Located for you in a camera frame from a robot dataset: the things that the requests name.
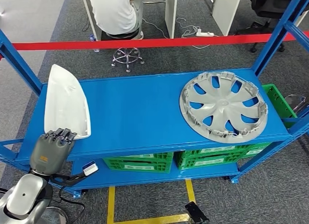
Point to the white car mirror cover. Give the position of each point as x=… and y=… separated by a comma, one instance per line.
x=65, y=101

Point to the seated person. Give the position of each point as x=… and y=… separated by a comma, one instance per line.
x=113, y=11

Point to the grey wheel hubcap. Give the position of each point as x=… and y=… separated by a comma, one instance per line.
x=222, y=105

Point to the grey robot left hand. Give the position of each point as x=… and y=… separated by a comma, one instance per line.
x=49, y=153

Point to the blue metal shelf rack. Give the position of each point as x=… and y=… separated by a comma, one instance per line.
x=149, y=113

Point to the white power strip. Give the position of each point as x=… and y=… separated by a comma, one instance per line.
x=205, y=33

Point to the chrome base stool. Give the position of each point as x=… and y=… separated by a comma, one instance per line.
x=127, y=57

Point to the black office chair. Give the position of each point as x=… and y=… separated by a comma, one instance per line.
x=270, y=8

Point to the red barrier belt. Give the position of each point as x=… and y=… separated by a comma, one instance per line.
x=144, y=42

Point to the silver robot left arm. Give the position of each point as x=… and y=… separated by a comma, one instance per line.
x=24, y=193

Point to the clear water bottle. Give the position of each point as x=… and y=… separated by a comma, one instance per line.
x=93, y=39

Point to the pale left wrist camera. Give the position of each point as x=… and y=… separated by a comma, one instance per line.
x=90, y=168

